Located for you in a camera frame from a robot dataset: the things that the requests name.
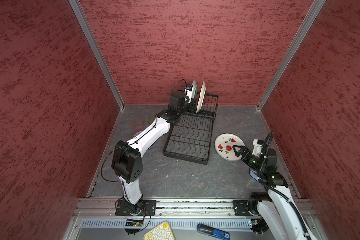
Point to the black metal dish rack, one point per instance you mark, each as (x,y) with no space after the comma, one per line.
(190,139)

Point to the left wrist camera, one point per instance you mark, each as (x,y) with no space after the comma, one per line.
(181,98)

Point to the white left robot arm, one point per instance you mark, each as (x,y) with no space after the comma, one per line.
(127,159)

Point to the white plate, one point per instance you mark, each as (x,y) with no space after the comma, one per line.
(224,146)

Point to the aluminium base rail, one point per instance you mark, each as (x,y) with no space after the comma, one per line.
(164,208)

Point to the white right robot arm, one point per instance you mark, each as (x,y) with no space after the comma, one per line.
(276,205)

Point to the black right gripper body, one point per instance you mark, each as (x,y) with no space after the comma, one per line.
(252,161)

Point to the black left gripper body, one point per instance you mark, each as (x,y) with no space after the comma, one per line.
(188,107)

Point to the blue black marker tool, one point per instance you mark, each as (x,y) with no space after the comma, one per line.
(213,232)

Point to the aluminium left corner post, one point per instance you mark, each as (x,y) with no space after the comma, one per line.
(80,15)

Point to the mint green plate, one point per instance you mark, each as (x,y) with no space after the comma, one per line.
(194,90)

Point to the yellow keypad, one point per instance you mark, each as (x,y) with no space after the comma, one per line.
(162,231)

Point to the aluminium corner post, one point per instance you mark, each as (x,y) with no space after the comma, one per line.
(80,15)
(296,42)

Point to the cream plate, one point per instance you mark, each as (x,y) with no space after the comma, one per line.
(201,97)

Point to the aluminium right corner post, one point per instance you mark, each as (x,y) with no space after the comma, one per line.
(296,42)

